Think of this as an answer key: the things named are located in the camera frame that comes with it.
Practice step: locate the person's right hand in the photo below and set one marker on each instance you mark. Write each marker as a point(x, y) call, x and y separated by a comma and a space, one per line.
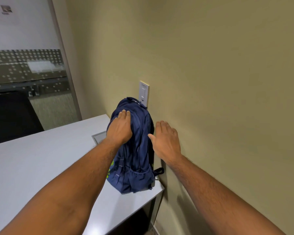
point(166, 145)

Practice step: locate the person's left hand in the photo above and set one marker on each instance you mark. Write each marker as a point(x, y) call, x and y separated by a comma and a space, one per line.
point(118, 130)

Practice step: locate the person's right little finger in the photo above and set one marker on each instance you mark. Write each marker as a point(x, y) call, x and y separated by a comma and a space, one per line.
point(175, 135)

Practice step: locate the person's left fingers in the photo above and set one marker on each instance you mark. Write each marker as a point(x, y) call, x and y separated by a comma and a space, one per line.
point(124, 115)

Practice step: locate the person's right thumb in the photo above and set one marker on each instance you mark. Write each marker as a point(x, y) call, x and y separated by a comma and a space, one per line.
point(152, 138)

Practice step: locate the person's right middle finger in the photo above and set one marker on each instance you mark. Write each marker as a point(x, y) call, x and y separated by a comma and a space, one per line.
point(164, 128)

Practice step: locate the navy blue backpack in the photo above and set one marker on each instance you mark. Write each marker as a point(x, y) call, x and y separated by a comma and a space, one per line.
point(137, 154)

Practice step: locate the person's left forearm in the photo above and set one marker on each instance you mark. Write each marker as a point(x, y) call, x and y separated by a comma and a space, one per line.
point(71, 190)

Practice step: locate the person's right forearm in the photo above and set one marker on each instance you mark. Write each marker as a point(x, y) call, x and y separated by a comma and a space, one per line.
point(218, 203)

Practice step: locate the dotted frosted glass partition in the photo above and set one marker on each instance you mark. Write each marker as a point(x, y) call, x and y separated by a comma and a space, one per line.
point(17, 68)

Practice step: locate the white wall switch plate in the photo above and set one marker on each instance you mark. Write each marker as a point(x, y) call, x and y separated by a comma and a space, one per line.
point(143, 92)

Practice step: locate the grey partition frame post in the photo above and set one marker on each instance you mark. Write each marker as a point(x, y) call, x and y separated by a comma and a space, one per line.
point(66, 61)

